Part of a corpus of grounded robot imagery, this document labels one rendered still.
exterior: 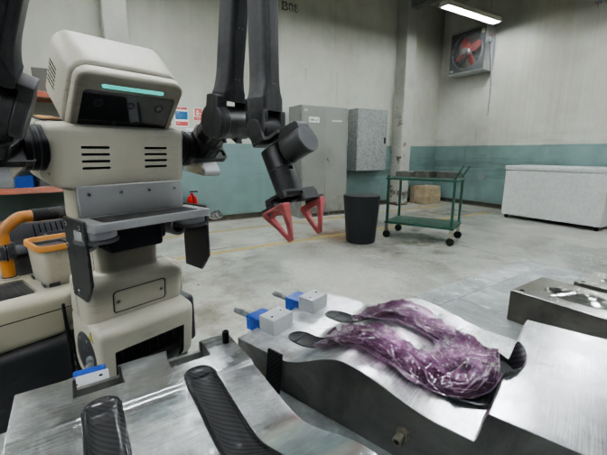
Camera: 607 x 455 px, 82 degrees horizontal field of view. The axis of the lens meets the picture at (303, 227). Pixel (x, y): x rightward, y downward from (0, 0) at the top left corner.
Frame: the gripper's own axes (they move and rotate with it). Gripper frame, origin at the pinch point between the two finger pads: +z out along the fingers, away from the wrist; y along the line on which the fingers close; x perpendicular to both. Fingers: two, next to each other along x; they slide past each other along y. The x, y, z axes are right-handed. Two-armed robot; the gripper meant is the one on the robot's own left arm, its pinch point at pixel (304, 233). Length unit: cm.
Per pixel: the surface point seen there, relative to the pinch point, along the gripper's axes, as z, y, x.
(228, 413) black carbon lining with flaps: 18.5, -35.4, -10.8
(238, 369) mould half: 15.8, -30.0, -7.0
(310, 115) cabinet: -225, 434, 269
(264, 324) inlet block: 13.5, -16.8, 1.8
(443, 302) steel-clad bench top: 27.1, 28.2, -10.0
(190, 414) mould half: 16.9, -38.5, -8.6
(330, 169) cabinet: -136, 474, 298
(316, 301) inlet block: 13.9, -4.7, -0.6
